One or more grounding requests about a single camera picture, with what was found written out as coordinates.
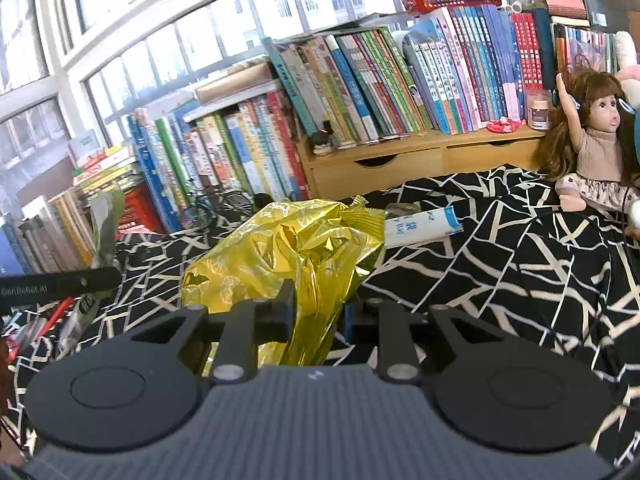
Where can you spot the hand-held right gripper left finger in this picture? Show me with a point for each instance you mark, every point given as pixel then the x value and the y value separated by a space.
pixel 275 310

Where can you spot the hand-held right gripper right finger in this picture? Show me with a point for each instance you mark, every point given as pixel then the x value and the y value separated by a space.
pixel 351 321

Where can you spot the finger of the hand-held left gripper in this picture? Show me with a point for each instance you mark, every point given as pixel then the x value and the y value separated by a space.
pixel 90 281

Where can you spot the yellow foil bag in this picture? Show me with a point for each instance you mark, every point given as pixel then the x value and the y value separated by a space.
pixel 280 250

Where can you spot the red stick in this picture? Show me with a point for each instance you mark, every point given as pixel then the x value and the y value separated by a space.
pixel 55 317

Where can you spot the white black wrapper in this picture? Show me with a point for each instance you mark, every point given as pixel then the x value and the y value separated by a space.
pixel 80 322

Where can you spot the stack of flat books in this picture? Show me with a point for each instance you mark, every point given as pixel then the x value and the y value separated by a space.
pixel 55 210

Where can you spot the red plastic crate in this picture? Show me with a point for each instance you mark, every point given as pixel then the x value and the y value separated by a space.
pixel 136 210

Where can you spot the yellow green snack wrapper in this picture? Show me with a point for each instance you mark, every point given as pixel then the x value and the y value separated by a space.
pixel 362 215

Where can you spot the white blue packet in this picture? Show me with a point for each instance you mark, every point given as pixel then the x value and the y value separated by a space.
pixel 425 225

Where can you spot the grey crumpled wrapper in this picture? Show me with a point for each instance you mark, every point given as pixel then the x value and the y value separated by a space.
pixel 402 209

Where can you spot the miniature black bicycle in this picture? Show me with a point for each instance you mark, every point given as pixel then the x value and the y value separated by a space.
pixel 210 205

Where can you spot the row of tall picture books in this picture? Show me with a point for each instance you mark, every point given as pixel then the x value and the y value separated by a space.
pixel 225 150

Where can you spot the wooden drawer shelf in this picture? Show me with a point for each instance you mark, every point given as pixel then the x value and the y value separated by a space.
pixel 400 157

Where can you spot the black figurine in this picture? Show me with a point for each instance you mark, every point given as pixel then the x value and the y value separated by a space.
pixel 322 140

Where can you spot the black white patterned blanket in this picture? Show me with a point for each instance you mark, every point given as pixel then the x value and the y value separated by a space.
pixel 525 270

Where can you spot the tan rolled paper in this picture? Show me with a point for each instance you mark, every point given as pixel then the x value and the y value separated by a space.
pixel 235 84

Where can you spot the row of slim children's books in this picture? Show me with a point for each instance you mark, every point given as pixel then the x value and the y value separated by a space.
pixel 400 80

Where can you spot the pink ornament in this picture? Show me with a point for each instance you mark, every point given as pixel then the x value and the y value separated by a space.
pixel 502 125

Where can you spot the jar with pink lid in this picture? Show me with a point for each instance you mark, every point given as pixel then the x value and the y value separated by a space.
pixel 539 112

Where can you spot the brown haired doll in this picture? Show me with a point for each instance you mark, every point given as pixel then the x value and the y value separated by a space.
pixel 597 145

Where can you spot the row of thin dark books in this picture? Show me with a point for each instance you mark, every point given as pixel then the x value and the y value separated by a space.
pixel 582 55

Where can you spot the white plush toy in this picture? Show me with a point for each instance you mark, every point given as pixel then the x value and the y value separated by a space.
pixel 627 55

